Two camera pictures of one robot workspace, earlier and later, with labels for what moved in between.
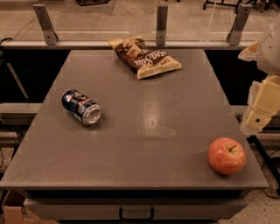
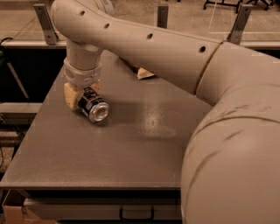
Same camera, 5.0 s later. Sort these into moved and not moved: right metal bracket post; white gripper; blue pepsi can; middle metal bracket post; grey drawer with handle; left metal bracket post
Moved: white gripper; blue pepsi can
Not moved: left metal bracket post; middle metal bracket post; grey drawer with handle; right metal bracket post
